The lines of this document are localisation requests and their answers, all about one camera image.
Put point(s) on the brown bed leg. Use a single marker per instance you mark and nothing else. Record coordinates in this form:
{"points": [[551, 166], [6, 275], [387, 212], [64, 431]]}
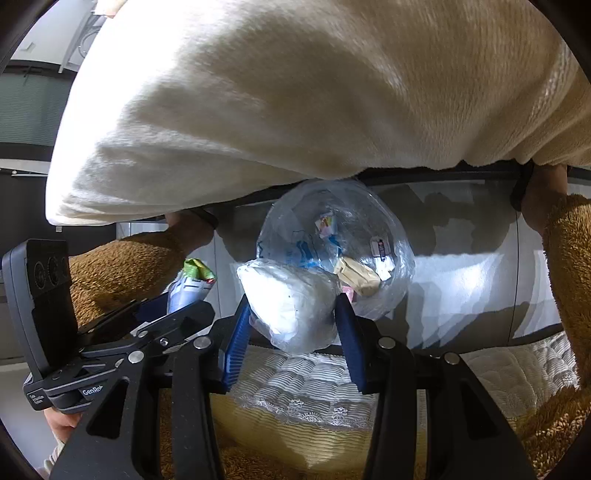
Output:
{"points": [[545, 198], [189, 230]]}

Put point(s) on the waste bin with clear liner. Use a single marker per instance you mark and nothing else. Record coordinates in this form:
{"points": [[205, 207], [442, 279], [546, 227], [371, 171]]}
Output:
{"points": [[364, 212]]}

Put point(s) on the fluffy orange rug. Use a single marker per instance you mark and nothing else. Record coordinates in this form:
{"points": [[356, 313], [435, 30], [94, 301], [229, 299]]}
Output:
{"points": [[570, 277]]}

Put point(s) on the green and blue packet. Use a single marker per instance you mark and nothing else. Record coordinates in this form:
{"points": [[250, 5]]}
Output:
{"points": [[189, 281]]}

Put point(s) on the pink patterned packet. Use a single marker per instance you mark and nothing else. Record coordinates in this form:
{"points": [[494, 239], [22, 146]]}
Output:
{"points": [[325, 224]]}

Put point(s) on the bed with beige fleece blanket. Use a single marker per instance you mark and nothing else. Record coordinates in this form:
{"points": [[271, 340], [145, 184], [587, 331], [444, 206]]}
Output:
{"points": [[300, 92]]}

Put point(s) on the glossy bed base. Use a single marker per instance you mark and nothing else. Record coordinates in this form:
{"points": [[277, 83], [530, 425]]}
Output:
{"points": [[461, 277]]}

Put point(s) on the person's left hand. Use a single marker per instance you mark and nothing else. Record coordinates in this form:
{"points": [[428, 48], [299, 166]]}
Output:
{"points": [[62, 424]]}

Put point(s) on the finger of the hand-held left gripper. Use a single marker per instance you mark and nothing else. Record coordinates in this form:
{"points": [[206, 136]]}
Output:
{"points": [[152, 307], [184, 318]]}

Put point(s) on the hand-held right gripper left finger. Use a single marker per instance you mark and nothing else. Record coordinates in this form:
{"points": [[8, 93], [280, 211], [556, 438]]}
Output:
{"points": [[235, 341]]}

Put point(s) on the white wad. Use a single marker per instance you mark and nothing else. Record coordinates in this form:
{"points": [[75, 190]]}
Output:
{"points": [[286, 300]]}

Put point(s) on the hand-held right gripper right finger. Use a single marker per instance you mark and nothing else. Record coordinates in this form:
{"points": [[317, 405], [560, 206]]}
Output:
{"points": [[351, 341]]}

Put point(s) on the brown paper bag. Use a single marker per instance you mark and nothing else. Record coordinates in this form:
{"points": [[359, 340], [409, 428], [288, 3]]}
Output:
{"points": [[358, 277]]}

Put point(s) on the white quilted mattress pad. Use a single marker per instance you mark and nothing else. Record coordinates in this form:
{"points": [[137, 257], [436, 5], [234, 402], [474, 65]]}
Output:
{"points": [[286, 374]]}

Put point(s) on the striped small wrapper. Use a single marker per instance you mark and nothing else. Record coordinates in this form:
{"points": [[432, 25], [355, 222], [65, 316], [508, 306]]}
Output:
{"points": [[381, 247]]}

